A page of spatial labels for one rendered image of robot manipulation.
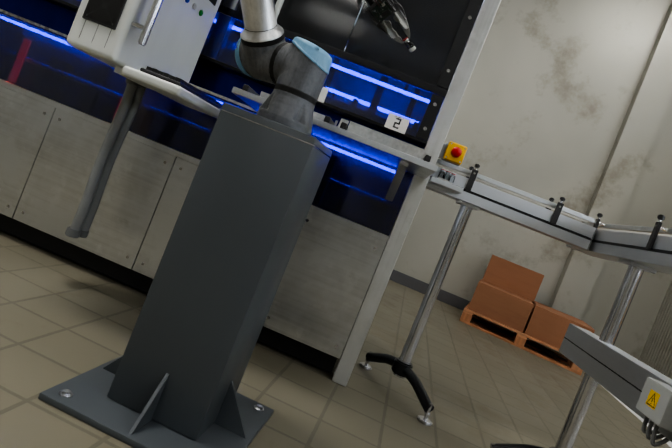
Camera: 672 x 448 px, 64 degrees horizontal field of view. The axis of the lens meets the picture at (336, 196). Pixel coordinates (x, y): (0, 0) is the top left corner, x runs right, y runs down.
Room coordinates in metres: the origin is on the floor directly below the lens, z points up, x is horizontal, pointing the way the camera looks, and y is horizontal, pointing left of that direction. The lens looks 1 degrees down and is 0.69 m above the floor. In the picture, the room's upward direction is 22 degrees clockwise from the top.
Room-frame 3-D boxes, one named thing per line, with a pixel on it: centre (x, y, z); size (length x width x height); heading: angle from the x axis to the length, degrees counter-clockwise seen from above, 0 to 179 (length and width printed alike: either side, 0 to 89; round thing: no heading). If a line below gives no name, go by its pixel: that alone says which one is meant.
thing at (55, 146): (2.66, 0.68, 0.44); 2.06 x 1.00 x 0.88; 85
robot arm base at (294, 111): (1.40, 0.20, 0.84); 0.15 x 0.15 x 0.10
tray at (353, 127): (1.88, -0.10, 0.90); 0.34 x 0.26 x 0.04; 175
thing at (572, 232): (2.21, -0.66, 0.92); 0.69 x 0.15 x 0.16; 85
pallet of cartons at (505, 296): (5.10, -2.11, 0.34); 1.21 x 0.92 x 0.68; 82
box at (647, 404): (1.33, -0.94, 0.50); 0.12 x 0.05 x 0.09; 175
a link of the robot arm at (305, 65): (1.41, 0.20, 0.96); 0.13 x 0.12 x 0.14; 61
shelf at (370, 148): (1.94, 0.07, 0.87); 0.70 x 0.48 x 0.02; 85
